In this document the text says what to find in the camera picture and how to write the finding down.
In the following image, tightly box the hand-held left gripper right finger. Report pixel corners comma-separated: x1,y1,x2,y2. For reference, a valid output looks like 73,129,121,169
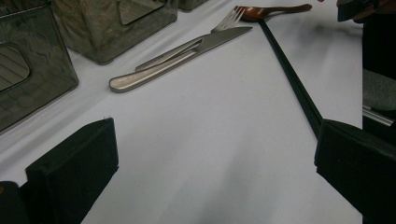
313,119,396,224

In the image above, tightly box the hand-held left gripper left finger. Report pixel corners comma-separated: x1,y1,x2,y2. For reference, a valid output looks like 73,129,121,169
25,117,120,224

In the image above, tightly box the black chopstick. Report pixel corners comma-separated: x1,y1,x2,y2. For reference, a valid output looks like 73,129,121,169
258,19,321,139
261,19,325,138

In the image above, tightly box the smoked transparent plastic bin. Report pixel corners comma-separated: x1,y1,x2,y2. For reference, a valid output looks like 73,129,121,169
0,0,79,133
177,0,209,13
50,0,179,65

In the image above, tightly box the steel table knife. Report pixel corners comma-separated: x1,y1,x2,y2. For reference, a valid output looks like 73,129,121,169
108,26,254,93

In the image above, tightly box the steel fork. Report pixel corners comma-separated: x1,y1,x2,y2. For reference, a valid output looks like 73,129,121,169
134,6,247,73

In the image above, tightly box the metal floor rail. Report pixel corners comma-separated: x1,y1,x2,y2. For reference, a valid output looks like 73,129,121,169
362,105,394,127

